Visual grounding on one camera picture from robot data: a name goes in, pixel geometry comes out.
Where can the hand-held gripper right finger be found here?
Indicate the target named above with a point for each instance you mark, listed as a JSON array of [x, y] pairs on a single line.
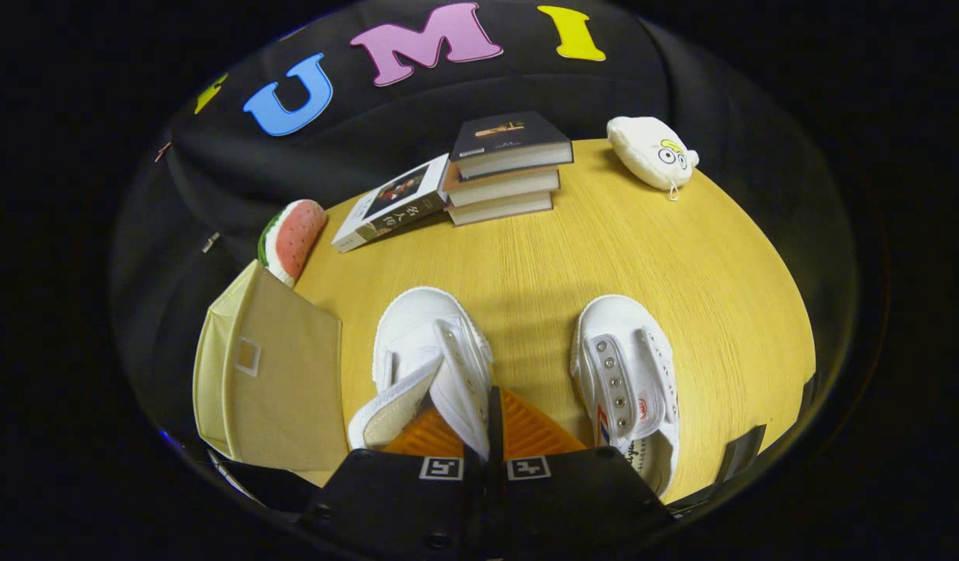
[[495, 467]]

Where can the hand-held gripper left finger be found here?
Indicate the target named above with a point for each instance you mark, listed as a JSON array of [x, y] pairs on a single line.
[[393, 499]]

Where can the beige fabric storage box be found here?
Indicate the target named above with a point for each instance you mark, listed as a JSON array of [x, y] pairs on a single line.
[[284, 405]]

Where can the white canvas shoe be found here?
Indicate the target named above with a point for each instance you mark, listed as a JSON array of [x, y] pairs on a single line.
[[424, 327], [627, 343]]

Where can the thin brown cover book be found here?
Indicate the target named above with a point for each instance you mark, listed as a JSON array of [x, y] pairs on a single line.
[[498, 209]]

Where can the watermelon slice plush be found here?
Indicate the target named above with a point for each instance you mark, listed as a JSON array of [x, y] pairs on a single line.
[[296, 234]]

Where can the white portrait cover book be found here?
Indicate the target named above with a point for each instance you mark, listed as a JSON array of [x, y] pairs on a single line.
[[393, 202]]

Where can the black cover book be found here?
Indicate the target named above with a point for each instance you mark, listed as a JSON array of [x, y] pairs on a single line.
[[506, 136]]

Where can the white plush toy with face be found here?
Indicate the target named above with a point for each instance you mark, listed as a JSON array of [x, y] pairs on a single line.
[[643, 148]]

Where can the pink clothes peg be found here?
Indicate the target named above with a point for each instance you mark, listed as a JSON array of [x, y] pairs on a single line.
[[162, 152]]

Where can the black backdrop cloth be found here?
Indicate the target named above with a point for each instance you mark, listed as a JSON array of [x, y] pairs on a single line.
[[682, 93]]

